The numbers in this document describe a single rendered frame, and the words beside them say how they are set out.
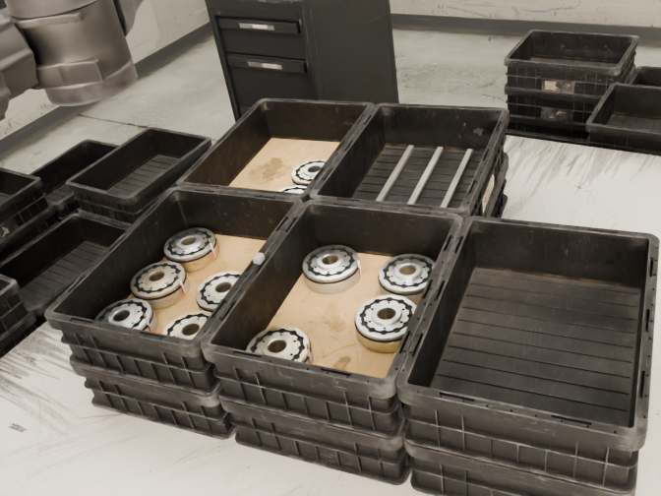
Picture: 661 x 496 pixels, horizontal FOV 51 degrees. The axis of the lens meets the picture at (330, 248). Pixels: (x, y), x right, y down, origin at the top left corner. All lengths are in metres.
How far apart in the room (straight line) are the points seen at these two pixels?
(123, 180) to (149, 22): 2.51
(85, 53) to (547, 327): 0.80
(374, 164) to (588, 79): 1.20
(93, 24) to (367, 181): 1.00
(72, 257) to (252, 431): 1.38
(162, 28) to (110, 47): 4.39
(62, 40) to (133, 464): 0.81
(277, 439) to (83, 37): 0.73
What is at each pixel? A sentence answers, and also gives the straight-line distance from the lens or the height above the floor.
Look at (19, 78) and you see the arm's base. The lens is 0.59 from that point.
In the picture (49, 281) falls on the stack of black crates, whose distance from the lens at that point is 2.34.
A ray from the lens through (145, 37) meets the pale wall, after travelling 4.88.
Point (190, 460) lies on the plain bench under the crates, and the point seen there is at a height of 0.70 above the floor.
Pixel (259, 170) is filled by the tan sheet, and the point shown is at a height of 0.83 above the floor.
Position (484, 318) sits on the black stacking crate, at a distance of 1.15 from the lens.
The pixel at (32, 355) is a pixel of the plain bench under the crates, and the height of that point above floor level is 0.70.
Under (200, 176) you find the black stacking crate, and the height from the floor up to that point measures 0.91.
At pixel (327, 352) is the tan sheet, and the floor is 0.83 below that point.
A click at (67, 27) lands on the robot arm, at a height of 1.46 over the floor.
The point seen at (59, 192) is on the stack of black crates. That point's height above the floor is 0.38.
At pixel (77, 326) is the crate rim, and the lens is 1.17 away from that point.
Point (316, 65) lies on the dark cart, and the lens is 2.61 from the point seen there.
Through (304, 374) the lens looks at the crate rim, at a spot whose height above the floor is 0.92.
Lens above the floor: 1.61
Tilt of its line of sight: 36 degrees down
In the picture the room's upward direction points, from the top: 10 degrees counter-clockwise
